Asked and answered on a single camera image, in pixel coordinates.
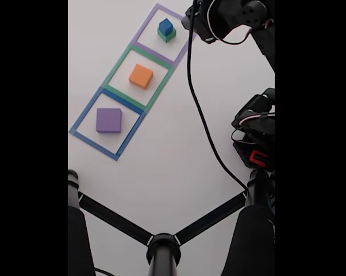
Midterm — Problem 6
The black camera tripod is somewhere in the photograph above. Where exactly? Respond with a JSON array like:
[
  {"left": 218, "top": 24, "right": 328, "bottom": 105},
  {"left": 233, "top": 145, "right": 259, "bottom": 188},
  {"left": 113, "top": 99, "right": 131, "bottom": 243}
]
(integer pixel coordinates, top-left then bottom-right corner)
[{"left": 68, "top": 169, "right": 275, "bottom": 276}]

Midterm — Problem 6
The small blue cube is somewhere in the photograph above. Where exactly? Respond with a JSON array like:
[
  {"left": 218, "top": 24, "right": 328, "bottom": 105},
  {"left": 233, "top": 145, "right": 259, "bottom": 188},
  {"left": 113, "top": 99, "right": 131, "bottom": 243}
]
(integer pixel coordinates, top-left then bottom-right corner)
[{"left": 158, "top": 18, "right": 173, "bottom": 34}]

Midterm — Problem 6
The green tape square frame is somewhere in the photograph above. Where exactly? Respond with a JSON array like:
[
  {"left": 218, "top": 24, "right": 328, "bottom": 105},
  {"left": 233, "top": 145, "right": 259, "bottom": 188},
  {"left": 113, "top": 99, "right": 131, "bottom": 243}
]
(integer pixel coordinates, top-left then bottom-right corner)
[{"left": 101, "top": 43, "right": 174, "bottom": 113}]

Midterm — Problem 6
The orange square block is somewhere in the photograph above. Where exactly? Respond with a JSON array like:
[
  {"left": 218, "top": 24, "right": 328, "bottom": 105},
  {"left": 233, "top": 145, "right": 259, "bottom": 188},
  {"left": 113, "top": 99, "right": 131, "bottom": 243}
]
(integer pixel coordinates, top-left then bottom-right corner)
[{"left": 128, "top": 63, "right": 154, "bottom": 90}]

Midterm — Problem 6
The blue tape square frame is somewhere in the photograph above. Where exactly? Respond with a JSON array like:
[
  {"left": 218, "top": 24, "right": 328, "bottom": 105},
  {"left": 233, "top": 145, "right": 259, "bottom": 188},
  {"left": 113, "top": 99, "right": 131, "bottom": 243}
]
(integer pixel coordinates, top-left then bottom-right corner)
[{"left": 68, "top": 87, "right": 147, "bottom": 162}]

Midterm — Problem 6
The red table clamp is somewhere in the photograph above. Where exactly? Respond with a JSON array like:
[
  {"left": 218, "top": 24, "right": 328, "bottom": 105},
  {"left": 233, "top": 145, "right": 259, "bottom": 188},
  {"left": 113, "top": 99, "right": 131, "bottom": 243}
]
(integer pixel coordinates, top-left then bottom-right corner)
[{"left": 249, "top": 149, "right": 270, "bottom": 169}]

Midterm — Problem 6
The purple tape square frame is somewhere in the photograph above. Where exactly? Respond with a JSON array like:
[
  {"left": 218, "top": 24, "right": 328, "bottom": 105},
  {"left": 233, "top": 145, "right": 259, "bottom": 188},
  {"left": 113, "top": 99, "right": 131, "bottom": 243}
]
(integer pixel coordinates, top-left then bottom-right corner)
[{"left": 132, "top": 2, "right": 197, "bottom": 67}]

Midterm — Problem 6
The servo wire bundle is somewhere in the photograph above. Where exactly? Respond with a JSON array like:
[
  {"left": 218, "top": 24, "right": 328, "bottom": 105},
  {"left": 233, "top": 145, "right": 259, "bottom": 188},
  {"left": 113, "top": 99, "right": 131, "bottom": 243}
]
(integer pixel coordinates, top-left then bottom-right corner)
[{"left": 206, "top": 0, "right": 274, "bottom": 46}]

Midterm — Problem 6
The green cube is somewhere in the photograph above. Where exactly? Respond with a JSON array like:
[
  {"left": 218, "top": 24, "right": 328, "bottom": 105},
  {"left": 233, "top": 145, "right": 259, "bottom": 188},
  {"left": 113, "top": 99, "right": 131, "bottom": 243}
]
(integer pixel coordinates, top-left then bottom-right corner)
[{"left": 157, "top": 27, "right": 177, "bottom": 43}]

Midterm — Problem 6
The purple square block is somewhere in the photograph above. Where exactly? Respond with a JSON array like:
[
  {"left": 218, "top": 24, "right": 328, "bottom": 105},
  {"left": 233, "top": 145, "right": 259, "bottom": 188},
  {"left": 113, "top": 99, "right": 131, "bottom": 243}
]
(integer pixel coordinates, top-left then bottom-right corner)
[{"left": 95, "top": 108, "right": 123, "bottom": 134}]

